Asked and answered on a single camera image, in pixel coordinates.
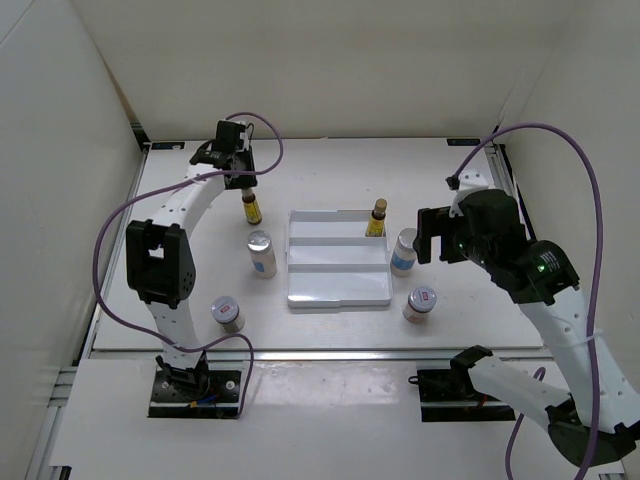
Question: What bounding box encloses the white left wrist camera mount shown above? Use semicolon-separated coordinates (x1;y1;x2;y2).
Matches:
228;120;252;151

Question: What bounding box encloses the right blue corner label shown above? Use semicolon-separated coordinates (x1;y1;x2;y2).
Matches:
446;138;481;147

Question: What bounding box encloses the aluminium left frame rail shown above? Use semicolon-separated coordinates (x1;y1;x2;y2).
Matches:
24;122;151;480

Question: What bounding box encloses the white tiered organizer tray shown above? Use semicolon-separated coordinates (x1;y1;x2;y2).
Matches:
286;210;393;309

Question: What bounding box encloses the aluminium right frame rail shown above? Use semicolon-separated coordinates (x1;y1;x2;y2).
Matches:
484;143;537;240

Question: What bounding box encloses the right short white-lid jar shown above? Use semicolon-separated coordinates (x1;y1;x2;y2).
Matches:
402;286;437;323

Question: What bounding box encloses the tall silver-lid jar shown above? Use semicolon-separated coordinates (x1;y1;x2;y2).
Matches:
390;228;417;277
247;230;277;278

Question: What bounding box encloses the aluminium frame rail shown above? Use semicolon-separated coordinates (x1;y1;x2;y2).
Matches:
24;122;151;480
484;143;537;240

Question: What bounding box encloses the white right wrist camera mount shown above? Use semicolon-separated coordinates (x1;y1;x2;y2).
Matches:
446;169;489;218

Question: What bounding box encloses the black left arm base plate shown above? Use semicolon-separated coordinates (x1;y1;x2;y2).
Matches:
147;355;242;420

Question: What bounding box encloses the left tall silver-lid jar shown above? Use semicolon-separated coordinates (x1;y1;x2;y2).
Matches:
247;230;277;278

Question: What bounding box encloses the short white-lid jar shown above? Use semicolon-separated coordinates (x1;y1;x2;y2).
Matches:
211;296;245;334
402;286;437;323

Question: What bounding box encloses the left blue corner label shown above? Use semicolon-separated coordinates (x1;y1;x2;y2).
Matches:
151;142;185;151

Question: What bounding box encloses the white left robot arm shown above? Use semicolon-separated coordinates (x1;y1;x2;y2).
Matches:
126;120;254;400

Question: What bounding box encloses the aluminium front rail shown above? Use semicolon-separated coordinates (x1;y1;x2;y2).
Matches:
81;348;552;362

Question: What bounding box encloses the blue corner label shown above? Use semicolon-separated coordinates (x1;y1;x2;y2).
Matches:
151;142;185;151
446;138;481;147

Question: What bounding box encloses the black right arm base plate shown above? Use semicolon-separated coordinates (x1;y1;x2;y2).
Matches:
407;358;516;423

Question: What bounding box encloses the brown sauce bottle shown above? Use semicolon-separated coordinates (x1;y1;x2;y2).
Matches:
365;198;387;237
241;188;262;225

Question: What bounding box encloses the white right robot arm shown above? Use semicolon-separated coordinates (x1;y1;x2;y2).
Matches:
414;189;639;467

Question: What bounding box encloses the left short white-lid jar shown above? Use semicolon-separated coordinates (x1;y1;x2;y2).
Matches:
211;296;245;334

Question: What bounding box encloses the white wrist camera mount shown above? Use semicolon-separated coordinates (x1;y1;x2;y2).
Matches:
228;120;252;151
446;169;489;218

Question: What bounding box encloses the right tall silver-lid jar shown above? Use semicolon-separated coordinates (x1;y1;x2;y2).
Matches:
390;228;417;277

